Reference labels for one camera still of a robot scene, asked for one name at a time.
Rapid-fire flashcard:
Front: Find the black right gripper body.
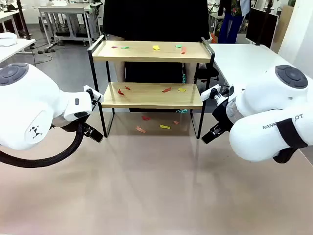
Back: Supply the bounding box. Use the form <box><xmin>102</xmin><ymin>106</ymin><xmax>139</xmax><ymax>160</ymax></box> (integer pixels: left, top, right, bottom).
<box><xmin>211</xmin><ymin>97</ymin><xmax>233</xmax><ymax>133</ymax></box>

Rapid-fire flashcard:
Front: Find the person's right forearm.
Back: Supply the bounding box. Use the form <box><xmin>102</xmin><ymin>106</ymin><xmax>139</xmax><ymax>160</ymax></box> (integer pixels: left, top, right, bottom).
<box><xmin>107</xmin><ymin>34</ymin><xmax>126</xmax><ymax>83</ymax></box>

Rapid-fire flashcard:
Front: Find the person's left forearm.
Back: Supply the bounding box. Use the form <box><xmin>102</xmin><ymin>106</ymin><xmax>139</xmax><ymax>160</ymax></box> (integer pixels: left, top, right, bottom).
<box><xmin>182</xmin><ymin>63</ymin><xmax>194</xmax><ymax>84</ymax></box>

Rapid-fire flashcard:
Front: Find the two-tier wooden black-framed shelf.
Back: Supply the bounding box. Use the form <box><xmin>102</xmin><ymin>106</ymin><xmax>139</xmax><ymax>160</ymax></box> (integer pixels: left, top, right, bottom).
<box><xmin>87</xmin><ymin>35</ymin><xmax>216</xmax><ymax>140</ymax></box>

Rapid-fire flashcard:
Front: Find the black office chair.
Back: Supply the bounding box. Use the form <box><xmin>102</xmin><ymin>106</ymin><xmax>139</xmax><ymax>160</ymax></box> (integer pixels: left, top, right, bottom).
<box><xmin>194</xmin><ymin>66</ymin><xmax>220</xmax><ymax>85</ymax></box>

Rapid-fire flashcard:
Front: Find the large white desk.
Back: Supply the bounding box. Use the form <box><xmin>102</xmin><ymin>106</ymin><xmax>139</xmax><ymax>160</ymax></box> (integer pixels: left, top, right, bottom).
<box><xmin>207</xmin><ymin>43</ymin><xmax>282</xmax><ymax>87</ymax></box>

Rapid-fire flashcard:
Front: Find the person in blue trousers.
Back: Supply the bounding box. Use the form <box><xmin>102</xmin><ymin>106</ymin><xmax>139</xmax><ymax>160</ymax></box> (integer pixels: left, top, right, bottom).
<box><xmin>217</xmin><ymin>0</ymin><xmax>252</xmax><ymax>45</ymax></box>

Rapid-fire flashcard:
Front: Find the black monitor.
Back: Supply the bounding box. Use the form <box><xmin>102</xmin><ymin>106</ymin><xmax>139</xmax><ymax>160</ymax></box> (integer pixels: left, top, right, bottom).
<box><xmin>246</xmin><ymin>7</ymin><xmax>279</xmax><ymax>49</ymax></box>

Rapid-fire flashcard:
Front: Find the white background desk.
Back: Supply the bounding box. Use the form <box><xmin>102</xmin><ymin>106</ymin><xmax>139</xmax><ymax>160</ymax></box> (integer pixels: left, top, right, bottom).
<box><xmin>0</xmin><ymin>9</ymin><xmax>25</xmax><ymax>39</ymax></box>
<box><xmin>207</xmin><ymin>4</ymin><xmax>225</xmax><ymax>35</ymax></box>

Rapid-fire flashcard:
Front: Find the small white desk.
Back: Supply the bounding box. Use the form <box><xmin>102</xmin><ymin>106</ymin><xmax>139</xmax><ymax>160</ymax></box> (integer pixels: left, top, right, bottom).
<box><xmin>0</xmin><ymin>38</ymin><xmax>37</xmax><ymax>64</ymax></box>

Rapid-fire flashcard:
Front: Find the brown cardboard sheet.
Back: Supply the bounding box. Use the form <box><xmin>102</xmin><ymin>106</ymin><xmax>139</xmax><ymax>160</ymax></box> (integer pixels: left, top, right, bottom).
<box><xmin>272</xmin><ymin>5</ymin><xmax>296</xmax><ymax>49</ymax></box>

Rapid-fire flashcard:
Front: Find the person in black clothes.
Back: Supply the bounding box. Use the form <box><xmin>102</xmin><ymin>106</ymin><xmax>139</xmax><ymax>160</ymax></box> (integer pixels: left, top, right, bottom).
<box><xmin>102</xmin><ymin>0</ymin><xmax>211</xmax><ymax>113</ymax></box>

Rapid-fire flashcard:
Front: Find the black monitor pole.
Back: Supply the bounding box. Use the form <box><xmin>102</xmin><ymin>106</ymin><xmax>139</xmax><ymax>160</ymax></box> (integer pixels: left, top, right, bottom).
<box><xmin>255</xmin><ymin>0</ymin><xmax>275</xmax><ymax>47</ymax></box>

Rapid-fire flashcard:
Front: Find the white object on desk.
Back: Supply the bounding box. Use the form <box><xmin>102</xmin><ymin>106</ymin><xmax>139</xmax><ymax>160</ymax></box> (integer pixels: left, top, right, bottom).
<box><xmin>0</xmin><ymin>31</ymin><xmax>18</xmax><ymax>47</ymax></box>

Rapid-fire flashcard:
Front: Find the grey workbench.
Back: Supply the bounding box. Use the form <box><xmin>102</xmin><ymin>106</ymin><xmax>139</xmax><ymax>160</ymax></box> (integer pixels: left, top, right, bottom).
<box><xmin>38</xmin><ymin>2</ymin><xmax>102</xmax><ymax>47</ymax></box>

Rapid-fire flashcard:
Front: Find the black tripod pole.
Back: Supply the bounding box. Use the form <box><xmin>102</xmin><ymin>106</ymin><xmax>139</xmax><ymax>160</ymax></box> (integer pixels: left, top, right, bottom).
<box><xmin>16</xmin><ymin>0</ymin><xmax>33</xmax><ymax>40</ymax></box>

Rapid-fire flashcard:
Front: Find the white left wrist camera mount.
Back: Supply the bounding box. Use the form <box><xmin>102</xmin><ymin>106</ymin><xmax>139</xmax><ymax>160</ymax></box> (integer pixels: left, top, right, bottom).
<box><xmin>83</xmin><ymin>85</ymin><xmax>105</xmax><ymax>104</ymax></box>

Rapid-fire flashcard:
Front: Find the black right arm strap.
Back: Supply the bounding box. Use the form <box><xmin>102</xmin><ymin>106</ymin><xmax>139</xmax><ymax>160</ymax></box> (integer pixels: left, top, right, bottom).
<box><xmin>277</xmin><ymin>117</ymin><xmax>309</xmax><ymax>150</ymax></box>

